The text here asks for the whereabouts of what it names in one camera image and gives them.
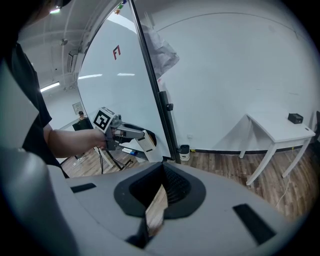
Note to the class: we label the wall air conditioner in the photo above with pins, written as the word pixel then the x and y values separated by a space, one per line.
pixel 73 61

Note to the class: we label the white and black floor device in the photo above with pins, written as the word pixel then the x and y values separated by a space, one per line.
pixel 184 152

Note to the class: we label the coloured whiteboard magnets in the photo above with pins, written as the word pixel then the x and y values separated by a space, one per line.
pixel 120 7

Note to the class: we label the person's left forearm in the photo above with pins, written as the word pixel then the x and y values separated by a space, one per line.
pixel 75 142

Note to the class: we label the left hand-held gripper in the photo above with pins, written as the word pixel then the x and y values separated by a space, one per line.
pixel 102 119

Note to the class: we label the black whiteboard stand post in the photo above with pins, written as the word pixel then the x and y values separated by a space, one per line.
pixel 168 125

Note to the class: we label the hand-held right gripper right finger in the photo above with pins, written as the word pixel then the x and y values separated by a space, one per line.
pixel 215 225

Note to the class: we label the small black box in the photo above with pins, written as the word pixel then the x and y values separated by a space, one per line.
pixel 295 118

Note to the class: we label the white and blue eraser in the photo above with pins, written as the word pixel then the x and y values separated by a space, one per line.
pixel 128 150

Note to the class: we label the black monitor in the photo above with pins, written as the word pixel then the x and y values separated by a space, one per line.
pixel 82 125

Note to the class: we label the long ceiling light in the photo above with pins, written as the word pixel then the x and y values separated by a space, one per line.
pixel 50 87

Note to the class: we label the crumpled grey plastic sheet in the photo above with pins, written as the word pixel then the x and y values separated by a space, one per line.
pixel 162 52

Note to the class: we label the wall poster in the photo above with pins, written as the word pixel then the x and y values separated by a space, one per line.
pixel 77 108

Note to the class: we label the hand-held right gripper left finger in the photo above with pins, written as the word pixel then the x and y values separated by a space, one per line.
pixel 105 200

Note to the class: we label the white table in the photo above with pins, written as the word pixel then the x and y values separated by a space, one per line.
pixel 280 130

